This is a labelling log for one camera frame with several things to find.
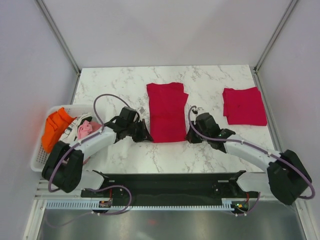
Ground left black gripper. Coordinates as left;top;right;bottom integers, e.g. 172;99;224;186
126;118;153;143

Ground red t-shirt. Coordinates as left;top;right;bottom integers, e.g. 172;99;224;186
146;82;189;143
222;87;268;126

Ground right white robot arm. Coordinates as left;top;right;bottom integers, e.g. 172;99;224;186
186;106;316;205

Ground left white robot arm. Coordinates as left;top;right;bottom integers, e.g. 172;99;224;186
41;106;154;193

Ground dusty rose t-shirt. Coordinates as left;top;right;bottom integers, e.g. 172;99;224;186
90;121;102;132

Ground pink t-shirt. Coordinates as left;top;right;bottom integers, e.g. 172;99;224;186
77;120;93;140

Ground white printed t-shirt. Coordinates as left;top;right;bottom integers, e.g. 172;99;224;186
59;112;93;144

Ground orange t-shirt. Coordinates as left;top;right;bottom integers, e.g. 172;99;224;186
41;107;76;154

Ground white plastic laundry basket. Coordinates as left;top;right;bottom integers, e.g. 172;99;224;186
30;104;95;172

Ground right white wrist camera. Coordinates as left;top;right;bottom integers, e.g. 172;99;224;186
191;106;205;115

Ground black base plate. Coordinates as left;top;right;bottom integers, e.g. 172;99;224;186
81;173;258;206

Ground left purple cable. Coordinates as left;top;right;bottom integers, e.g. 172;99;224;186
47;93;133;228

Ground purple cable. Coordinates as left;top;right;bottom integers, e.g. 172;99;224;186
47;93;133;228
187;105;317;217

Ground white slotted cable duct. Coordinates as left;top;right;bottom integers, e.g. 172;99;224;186
45;199;244;211

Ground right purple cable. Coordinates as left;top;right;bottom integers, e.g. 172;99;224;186
187;105;317;217

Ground left aluminium frame post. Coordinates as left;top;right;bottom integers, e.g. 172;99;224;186
34;0;82;76

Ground aluminium frame post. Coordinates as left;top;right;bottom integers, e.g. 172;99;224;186
252;0;301;73
34;0;82;76

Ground right aluminium frame post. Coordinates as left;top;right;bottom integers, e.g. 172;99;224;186
252;0;301;73

